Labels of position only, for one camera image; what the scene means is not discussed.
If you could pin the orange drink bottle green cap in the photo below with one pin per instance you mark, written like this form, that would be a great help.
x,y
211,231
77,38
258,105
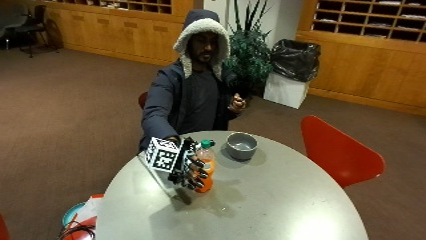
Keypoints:
x,y
207,159

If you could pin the the person in hooded jacket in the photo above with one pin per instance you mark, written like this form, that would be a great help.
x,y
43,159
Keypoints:
x,y
200,90

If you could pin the white cube of black markers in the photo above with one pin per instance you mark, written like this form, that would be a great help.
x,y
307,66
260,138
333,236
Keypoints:
x,y
163,156

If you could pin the white waste bin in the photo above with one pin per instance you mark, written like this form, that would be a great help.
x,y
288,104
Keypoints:
x,y
287,90

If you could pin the grey bowl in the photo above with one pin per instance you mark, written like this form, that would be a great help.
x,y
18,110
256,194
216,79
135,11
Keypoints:
x,y
242,146

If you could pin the green potted plant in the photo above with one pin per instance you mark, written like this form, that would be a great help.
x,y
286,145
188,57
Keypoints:
x,y
248,56

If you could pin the black bin bag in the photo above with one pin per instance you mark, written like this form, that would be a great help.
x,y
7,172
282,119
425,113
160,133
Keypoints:
x,y
295,60

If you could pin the red chair behind the person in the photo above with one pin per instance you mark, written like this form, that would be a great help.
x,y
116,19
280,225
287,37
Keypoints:
x,y
143,99

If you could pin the white paper sheet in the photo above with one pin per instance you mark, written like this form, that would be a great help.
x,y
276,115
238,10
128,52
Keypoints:
x,y
91,208

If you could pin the red chair with curved back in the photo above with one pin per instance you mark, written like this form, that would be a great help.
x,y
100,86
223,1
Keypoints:
x,y
341,153

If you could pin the red chair holding clutter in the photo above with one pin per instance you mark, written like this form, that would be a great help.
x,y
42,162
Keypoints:
x,y
85,226

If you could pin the wooden cabinet with pigeonhole shelves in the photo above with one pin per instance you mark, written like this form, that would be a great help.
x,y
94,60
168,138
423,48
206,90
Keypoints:
x,y
364,56

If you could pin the teal round dish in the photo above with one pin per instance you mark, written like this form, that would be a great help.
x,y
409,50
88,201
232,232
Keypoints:
x,y
70,213

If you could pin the long wooden cabinet with shelves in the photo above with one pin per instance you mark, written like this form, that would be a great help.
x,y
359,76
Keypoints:
x,y
120,30

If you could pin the red chair edge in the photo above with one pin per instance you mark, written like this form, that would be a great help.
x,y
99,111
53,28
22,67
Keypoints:
x,y
3,230

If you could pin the black chair with thin legs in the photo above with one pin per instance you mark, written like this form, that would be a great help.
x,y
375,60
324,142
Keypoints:
x,y
35,26

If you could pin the grey upholstered chair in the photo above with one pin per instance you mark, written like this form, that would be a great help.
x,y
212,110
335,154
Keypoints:
x,y
11,20

